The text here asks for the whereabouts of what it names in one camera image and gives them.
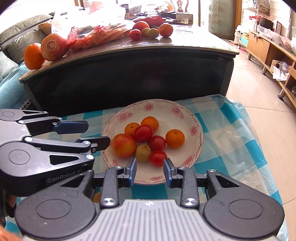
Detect white floral plate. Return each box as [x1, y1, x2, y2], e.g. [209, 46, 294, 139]
[101, 99, 204, 185]

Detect dark coffee table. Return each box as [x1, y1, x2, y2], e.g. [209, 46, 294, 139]
[20, 25, 238, 116]

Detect orange mandarin partly hidden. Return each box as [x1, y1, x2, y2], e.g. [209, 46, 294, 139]
[165, 129, 185, 149]

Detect red cherry tomato with stem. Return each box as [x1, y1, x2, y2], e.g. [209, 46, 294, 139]
[149, 150, 167, 167]

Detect orange fruit on table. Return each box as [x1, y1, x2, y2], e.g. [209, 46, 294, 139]
[158, 23, 174, 38]

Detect orange on coffee table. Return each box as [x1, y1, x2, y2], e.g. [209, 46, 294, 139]
[23, 43, 45, 70]

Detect yellow-green fruit on table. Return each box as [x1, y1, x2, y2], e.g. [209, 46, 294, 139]
[146, 28, 159, 39]

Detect red tomato on table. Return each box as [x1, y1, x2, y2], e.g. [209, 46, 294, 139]
[128, 29, 142, 41]

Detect brown-green small fruit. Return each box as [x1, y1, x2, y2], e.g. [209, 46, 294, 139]
[93, 192, 101, 203]

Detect red apple with sticker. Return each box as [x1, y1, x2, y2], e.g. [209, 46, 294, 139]
[41, 33, 68, 61]

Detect yellow-green small fruit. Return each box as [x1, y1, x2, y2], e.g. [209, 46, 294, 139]
[135, 144, 152, 163]

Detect red-yellow nectarine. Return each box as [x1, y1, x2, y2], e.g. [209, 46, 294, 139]
[111, 133, 137, 158]

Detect grey-green sofa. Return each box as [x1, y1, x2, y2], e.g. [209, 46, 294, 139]
[0, 14, 55, 82]

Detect small orange mandarin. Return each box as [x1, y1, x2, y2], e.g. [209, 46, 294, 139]
[140, 116, 159, 132]

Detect pale small fruit on table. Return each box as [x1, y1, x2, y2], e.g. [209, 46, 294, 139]
[142, 28, 150, 37]

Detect wooden tv cabinet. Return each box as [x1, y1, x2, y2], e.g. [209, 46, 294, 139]
[246, 32, 295, 105]

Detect blue sofa cover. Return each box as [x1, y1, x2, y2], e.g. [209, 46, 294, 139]
[0, 63, 29, 109]

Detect blue checkered tablecloth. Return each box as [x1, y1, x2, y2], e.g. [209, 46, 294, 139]
[4, 93, 290, 241]

